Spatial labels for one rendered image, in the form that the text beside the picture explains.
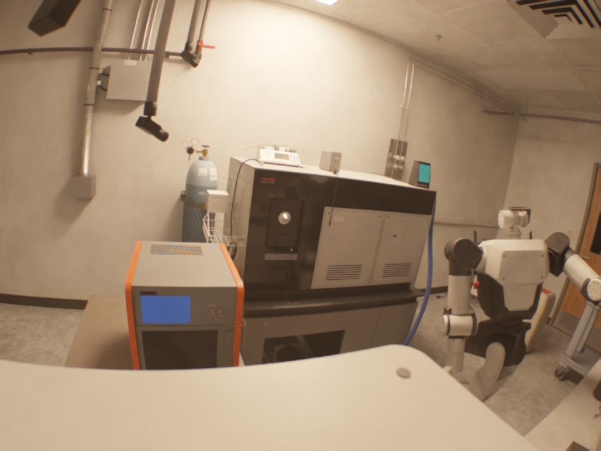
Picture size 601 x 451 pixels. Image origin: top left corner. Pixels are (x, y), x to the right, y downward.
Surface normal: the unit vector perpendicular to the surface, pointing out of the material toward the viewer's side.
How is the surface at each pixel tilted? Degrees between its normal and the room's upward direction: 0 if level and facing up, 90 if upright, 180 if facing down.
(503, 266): 74
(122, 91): 90
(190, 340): 90
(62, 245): 90
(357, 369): 0
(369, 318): 90
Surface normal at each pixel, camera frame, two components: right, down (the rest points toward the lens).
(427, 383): 0.14, -0.96
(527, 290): -0.25, -0.09
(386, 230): 0.37, 0.28
